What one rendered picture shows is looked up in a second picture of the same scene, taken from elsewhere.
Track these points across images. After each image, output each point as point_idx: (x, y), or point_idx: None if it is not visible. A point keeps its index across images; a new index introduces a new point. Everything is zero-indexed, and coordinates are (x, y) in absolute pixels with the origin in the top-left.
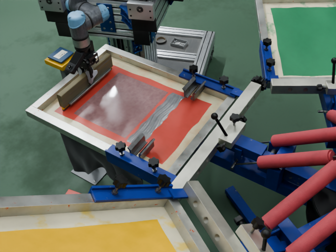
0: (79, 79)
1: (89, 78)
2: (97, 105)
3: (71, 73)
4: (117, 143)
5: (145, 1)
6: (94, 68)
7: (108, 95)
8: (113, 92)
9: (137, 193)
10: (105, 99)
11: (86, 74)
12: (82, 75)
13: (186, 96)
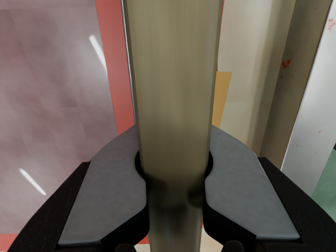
0: (156, 75)
1: (107, 155)
2: (6, 10)
3: (330, 131)
4: None
5: None
6: (153, 249)
7: (42, 114)
8: (43, 142)
9: None
10: (25, 87)
11: (141, 179)
12: (177, 148)
13: None
